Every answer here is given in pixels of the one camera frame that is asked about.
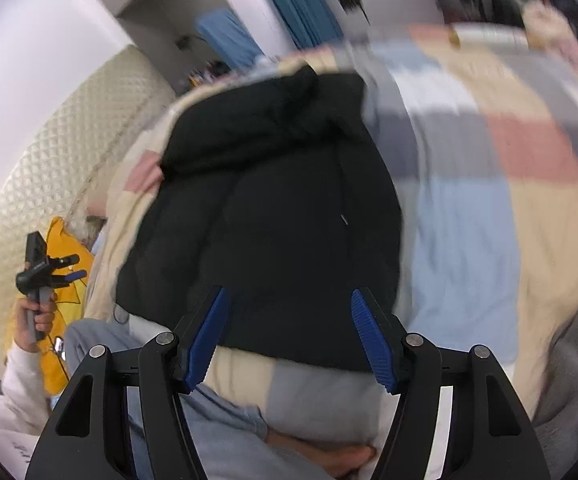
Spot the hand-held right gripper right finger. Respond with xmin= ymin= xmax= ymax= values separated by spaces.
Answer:
xmin=351 ymin=286 xmax=552 ymax=480

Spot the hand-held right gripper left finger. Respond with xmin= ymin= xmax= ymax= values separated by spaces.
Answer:
xmin=25 ymin=285 xmax=232 ymax=480

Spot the black puffer jacket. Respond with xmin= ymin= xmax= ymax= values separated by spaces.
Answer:
xmin=114 ymin=64 xmax=404 ymax=372

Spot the person's left forearm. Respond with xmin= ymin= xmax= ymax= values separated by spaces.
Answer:
xmin=0 ymin=342 xmax=52 ymax=436

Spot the pile of clothes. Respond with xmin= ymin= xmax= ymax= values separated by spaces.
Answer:
xmin=429 ymin=0 xmax=578 ymax=81

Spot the person's left hand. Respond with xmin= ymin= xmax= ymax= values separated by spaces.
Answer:
xmin=13 ymin=292 xmax=60 ymax=356

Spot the yellow pillow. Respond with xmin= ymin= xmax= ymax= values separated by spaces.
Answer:
xmin=3 ymin=216 xmax=96 ymax=396

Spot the cream quilted headboard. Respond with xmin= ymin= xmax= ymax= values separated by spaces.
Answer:
xmin=0 ymin=44 xmax=177 ymax=381

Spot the pastel patchwork quilt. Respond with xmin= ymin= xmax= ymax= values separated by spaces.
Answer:
xmin=84 ymin=22 xmax=578 ymax=441

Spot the white paper sheet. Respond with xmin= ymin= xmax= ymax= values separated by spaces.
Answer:
xmin=0 ymin=427 xmax=42 ymax=480

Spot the grey fleece blanket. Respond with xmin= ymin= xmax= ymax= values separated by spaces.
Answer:
xmin=531 ymin=287 xmax=578 ymax=456

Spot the nightstand clutter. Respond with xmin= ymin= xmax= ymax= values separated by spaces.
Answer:
xmin=186 ymin=60 xmax=234 ymax=88

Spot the grey wardrobe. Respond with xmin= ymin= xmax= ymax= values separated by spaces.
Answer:
xmin=116 ymin=0 xmax=270 ymax=96

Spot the blue covered chair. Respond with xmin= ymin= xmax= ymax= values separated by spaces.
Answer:
xmin=196 ymin=7 xmax=264 ymax=73

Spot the white cylinder pillow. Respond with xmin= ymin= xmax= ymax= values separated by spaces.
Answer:
xmin=446 ymin=24 xmax=532 ymax=50

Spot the blue curtain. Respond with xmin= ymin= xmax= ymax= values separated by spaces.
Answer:
xmin=249 ymin=0 xmax=344 ymax=51

